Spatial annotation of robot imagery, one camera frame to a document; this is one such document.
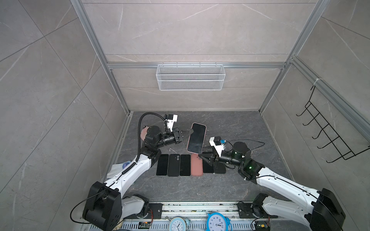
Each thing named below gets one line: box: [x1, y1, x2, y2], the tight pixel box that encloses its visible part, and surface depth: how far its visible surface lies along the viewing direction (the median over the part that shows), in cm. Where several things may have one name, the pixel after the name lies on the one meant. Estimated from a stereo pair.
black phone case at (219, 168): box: [213, 162, 226, 174], surface depth 87 cm
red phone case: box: [190, 153, 204, 177], surface depth 89 cm
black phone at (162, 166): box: [156, 154, 170, 176], surface depth 91 cm
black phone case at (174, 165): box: [167, 154, 181, 177], surface depth 92 cm
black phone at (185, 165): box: [179, 154, 191, 177], surface depth 92 cm
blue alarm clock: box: [206, 212, 233, 231], surface depth 70 cm
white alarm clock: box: [169, 217, 191, 231], surface depth 68 cm
